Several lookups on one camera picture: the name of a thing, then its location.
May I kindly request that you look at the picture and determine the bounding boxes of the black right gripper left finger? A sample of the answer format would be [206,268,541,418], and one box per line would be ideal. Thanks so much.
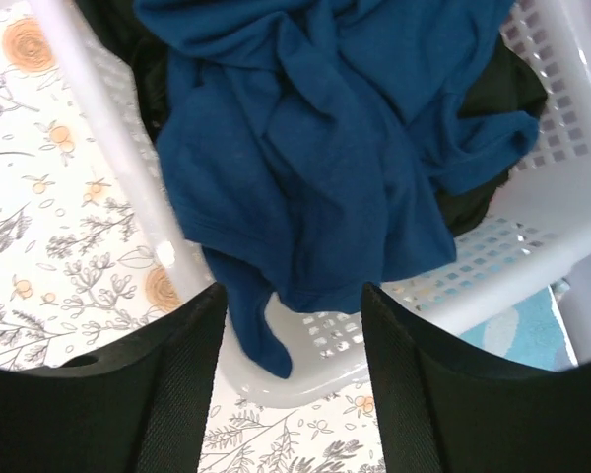
[0,284,227,472]

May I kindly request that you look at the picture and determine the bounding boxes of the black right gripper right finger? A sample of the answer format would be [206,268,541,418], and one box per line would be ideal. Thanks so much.
[361,285,591,473]

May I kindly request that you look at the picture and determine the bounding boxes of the dark blue t shirt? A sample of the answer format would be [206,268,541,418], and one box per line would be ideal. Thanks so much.
[134,1,539,378]

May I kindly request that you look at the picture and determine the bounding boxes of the light blue polka dot cloth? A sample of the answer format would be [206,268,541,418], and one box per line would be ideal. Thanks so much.
[460,287,578,372]

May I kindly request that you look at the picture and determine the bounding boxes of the floral patterned table mat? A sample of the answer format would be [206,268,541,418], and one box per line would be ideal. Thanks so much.
[0,1,384,472]

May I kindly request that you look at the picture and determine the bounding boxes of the white plastic laundry basket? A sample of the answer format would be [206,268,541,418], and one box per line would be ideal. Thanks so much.
[32,1,591,408]

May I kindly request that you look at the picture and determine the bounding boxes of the black garment in basket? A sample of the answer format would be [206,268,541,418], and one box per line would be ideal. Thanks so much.
[76,0,547,237]

